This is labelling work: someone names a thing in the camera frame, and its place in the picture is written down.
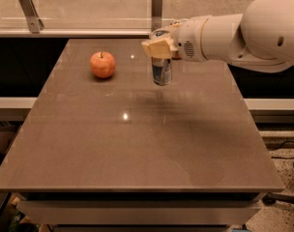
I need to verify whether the middle metal glass bracket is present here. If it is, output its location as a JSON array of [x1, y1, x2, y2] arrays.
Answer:
[[151, 0, 162, 31]]

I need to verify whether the metal glass bracket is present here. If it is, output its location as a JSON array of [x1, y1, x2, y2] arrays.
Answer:
[[151, 0, 162, 31], [18, 0, 44, 34]]

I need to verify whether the red apple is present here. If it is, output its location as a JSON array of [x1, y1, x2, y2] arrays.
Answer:
[[90, 51, 116, 78]]

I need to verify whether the silver blue redbull can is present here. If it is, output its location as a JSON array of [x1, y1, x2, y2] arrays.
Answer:
[[152, 58, 172, 86]]

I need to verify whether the glass barrier panel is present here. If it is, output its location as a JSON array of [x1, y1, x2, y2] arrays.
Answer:
[[0, 0, 253, 30]]

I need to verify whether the left metal glass bracket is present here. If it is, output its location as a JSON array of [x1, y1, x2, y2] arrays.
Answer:
[[18, 0, 44, 34]]

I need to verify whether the orange soda can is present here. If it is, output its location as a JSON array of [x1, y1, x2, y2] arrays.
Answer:
[[170, 19, 186, 60]]

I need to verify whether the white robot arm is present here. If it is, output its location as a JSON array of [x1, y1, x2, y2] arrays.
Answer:
[[142, 0, 294, 73]]

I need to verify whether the black chair base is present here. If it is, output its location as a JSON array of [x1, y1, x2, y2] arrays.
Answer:
[[262, 161, 294, 206]]

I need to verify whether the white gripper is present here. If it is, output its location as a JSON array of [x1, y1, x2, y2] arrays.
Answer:
[[141, 15, 210, 62]]

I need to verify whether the black floor cable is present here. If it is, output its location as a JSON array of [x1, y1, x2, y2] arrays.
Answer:
[[268, 139, 294, 160]]

